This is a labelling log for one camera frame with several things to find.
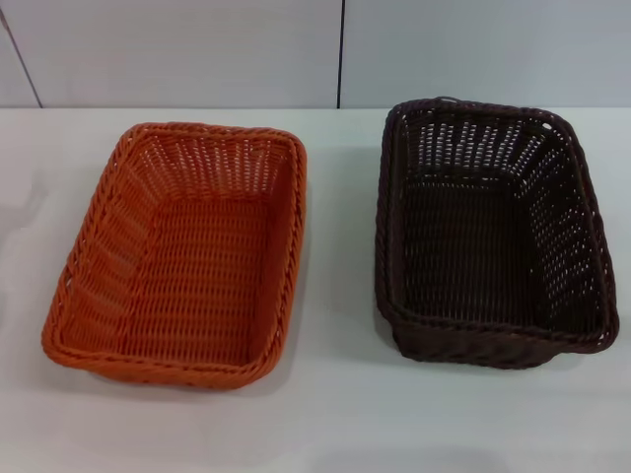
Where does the orange woven basket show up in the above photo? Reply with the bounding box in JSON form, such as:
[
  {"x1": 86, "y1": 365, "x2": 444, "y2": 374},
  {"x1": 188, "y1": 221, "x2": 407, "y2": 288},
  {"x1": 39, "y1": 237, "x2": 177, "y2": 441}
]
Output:
[{"x1": 39, "y1": 120, "x2": 310, "y2": 393}]

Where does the dark brown woven basket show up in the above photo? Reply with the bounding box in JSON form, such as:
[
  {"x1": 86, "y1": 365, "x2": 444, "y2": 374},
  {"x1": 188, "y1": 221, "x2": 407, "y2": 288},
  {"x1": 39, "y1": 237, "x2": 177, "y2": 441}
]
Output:
[{"x1": 373, "y1": 96, "x2": 620, "y2": 371}]

